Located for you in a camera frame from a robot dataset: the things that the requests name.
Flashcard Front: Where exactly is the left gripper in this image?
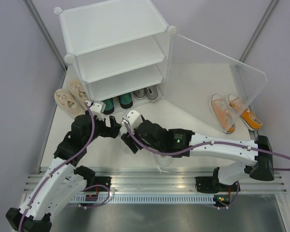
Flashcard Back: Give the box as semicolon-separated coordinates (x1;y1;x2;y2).
84;114;122;145

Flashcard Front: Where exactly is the green loafer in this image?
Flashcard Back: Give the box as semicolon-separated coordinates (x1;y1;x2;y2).
102;98;115;115
118;93;133;109

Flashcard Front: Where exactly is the grey canvas sneaker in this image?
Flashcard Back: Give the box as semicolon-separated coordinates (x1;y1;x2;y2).
133;88;146;100
145;85;159;102

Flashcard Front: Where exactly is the white sneaker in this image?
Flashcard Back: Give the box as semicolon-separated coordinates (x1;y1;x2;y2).
151;153;174;174

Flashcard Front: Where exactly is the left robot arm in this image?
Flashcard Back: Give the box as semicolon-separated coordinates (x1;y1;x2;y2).
6;115;121;232

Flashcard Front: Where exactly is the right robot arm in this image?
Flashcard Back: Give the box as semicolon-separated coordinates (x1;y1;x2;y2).
122;120;274;191

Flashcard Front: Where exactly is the white plastic shoe cabinet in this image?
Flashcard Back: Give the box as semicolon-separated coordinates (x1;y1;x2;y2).
54;0;176;101

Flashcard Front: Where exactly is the translucent cabinet door panel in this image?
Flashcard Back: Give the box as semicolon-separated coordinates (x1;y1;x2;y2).
161;35;268;132

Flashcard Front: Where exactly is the beige sneaker right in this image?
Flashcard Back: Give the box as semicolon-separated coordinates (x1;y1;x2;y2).
68;80;89;110

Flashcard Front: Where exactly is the beige sneaker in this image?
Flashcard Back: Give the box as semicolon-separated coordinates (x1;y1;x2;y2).
54;89;85;117
68;80;89;110

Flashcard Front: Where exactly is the beige sneaker left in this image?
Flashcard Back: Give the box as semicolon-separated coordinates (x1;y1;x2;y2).
54;89;85;117

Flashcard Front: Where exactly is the orange canvas sneaker left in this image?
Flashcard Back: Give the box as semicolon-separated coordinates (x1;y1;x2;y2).
210;94;235;134

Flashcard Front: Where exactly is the orange canvas sneaker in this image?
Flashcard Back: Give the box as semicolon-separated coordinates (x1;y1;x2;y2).
228;94;263;131
210;94;235;134

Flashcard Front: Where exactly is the orange canvas sneaker right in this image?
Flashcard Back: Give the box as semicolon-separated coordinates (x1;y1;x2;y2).
228;94;263;131

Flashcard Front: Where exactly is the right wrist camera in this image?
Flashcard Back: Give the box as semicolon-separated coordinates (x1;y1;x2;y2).
121;110;144;130

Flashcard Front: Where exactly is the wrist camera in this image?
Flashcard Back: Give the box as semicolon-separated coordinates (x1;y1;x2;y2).
86;101;106;121
121;110;144;130

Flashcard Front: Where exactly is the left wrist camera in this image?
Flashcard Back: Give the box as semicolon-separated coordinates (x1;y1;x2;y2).
86;101;106;121

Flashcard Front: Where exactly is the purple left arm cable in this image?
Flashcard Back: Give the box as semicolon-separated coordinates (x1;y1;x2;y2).
18;102;96;232

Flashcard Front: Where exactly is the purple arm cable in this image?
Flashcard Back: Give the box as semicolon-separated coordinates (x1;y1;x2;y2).
124;123;290;208
18;102;96;232

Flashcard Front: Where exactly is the aluminium frame rail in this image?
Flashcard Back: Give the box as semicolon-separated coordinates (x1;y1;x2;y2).
24;173;288;194

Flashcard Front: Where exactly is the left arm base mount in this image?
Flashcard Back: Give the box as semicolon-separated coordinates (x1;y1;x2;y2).
85;176;112;193

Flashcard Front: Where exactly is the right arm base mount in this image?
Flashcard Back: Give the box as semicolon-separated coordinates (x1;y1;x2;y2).
195;176;240;194

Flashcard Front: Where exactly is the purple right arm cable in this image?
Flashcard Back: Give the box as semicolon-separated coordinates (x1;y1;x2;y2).
124;123;290;208

